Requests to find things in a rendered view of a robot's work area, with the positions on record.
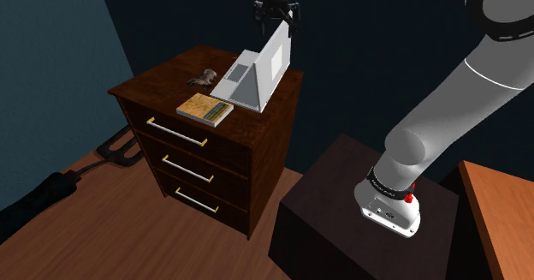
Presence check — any open white laptop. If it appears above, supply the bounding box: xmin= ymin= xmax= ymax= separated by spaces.
xmin=209 ymin=19 xmax=292 ymax=114

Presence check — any small brown grey figure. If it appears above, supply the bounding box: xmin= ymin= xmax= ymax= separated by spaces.
xmin=186 ymin=68 xmax=218 ymax=89

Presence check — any tan book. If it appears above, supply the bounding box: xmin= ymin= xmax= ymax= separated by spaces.
xmin=175 ymin=92 xmax=235 ymax=128

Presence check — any dark wooden chest of drawers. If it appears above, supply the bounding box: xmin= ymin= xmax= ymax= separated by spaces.
xmin=107 ymin=44 xmax=306 ymax=241

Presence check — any dark robot stand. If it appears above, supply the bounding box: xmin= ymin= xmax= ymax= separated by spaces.
xmin=268 ymin=133 xmax=460 ymax=280

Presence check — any orange wooden table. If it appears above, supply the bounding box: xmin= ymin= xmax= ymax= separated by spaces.
xmin=458 ymin=159 xmax=534 ymax=280

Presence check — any black long floor object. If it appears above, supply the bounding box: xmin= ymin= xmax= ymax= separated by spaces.
xmin=0 ymin=123 xmax=145 ymax=246

